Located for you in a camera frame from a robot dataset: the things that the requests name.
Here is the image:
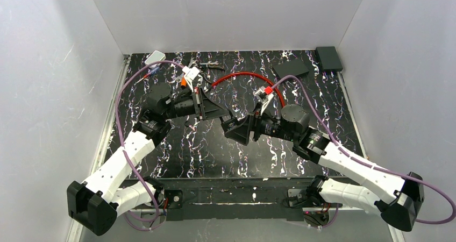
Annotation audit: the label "red cable lock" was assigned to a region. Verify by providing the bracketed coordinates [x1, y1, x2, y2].
[209, 72, 286, 108]

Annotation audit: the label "black padlock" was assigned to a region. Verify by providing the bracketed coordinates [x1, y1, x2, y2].
[220, 116, 238, 130]

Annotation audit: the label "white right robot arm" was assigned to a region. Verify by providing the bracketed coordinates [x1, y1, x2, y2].
[220, 104, 424, 232]

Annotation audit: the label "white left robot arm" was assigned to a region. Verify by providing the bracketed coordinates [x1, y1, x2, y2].
[66, 83, 230, 236]

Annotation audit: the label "red blue screwdriver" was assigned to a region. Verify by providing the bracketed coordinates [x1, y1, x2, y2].
[143, 66, 160, 79]

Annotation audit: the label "white rectangular box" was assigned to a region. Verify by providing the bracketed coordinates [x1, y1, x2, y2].
[144, 50, 166, 65]

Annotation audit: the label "flat black plate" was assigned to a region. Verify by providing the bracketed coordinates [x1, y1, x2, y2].
[272, 59, 309, 79]

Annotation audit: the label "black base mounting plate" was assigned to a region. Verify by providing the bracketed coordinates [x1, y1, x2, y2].
[130, 177, 343, 223]

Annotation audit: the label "black box in corner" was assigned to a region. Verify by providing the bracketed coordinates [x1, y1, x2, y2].
[315, 46, 343, 72]

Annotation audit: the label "orange handled tool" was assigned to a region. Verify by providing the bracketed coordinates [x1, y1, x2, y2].
[180, 58, 196, 89]

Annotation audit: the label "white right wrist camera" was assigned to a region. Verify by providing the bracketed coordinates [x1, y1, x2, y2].
[254, 86, 274, 115]

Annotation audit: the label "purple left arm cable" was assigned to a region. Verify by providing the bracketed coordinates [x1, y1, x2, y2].
[115, 60, 186, 232]

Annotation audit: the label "black handled pliers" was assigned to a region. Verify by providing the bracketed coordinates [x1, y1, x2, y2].
[198, 61, 225, 71]

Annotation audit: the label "aluminium frame rail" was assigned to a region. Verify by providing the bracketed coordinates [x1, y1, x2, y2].
[66, 55, 131, 242]

